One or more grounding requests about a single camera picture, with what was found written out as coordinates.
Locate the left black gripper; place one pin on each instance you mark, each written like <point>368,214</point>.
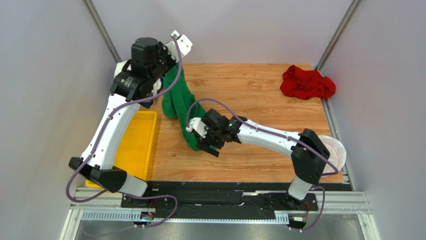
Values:
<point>163,50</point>

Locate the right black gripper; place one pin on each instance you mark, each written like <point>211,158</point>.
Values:
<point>213,135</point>

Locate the green t shirt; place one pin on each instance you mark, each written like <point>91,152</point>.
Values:
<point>176,103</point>

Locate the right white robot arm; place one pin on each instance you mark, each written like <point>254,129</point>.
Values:
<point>307,152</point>

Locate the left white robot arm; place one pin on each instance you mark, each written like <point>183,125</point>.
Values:
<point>132,85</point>

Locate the white printed t shirt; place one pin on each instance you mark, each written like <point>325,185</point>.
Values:
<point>123,73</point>

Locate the yellow plastic bin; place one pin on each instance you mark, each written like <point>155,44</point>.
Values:
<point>135,149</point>

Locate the red t shirt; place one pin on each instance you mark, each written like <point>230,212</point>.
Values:
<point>306,84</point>

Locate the white pink round basket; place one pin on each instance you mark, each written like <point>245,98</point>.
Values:
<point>338,153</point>

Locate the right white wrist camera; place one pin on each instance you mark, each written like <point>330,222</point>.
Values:
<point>197,126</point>

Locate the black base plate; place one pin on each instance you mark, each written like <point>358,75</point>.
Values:
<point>221,200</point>

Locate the left aluminium frame post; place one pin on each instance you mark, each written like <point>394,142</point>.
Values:
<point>99,25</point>

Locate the aluminium frame post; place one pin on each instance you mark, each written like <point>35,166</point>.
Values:
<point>338,33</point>
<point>99,25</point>

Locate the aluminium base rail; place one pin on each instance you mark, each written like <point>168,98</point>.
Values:
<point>335,203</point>

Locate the right aluminium frame post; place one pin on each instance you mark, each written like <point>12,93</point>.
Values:
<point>338,33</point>

